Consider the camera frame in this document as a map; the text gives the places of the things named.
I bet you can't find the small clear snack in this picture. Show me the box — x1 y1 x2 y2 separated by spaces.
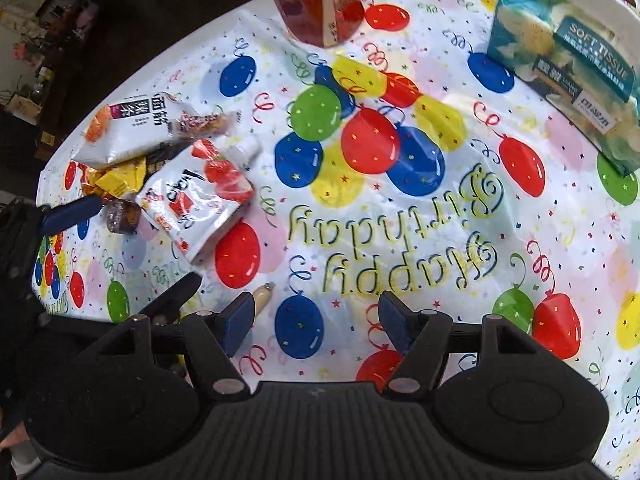
170 112 239 139

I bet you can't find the white strawberry drink pouch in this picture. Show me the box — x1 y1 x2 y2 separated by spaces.
136 136 262 261

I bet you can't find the black sesame snack packet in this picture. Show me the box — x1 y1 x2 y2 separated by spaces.
145 141 191 174

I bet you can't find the blue soft tissue pack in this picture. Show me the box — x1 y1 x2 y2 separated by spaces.
487 0 639 174

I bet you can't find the red rice cracker bag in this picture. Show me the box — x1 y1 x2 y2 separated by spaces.
78 164 103 196

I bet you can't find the silver foil candy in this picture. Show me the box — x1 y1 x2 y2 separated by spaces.
105 198 141 235

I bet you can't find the white spicy strip bag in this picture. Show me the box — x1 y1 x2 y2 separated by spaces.
73 91 196 169

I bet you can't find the dark sideboard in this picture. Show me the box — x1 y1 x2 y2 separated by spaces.
0 0 151 162

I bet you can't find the yellow snack packet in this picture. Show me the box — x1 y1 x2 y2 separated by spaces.
96 157 146 200

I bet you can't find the balloon birthday tablecloth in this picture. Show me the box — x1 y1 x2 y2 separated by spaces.
32 0 639 479

